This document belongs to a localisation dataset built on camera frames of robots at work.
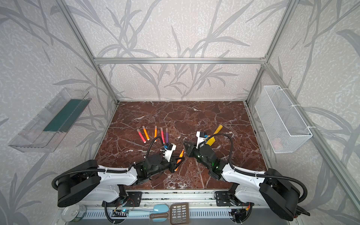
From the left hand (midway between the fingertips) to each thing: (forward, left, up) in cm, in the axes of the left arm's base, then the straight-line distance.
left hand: (185, 155), depth 78 cm
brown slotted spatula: (-26, +2, -12) cm, 28 cm away
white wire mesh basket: (+5, -44, +24) cm, 50 cm away
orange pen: (+21, +29, -12) cm, 38 cm away
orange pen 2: (+22, +22, -12) cm, 34 cm away
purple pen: (+20, +14, -12) cm, 27 cm away
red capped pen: (+19, +17, -12) cm, 28 cm away
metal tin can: (-27, +52, -6) cm, 59 cm away
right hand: (+8, +1, +5) cm, 9 cm away
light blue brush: (-24, +14, -11) cm, 30 cm away
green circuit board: (-26, +34, -14) cm, 45 cm away
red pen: (+19, +32, -12) cm, 39 cm away
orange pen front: (0, +2, +1) cm, 2 cm away
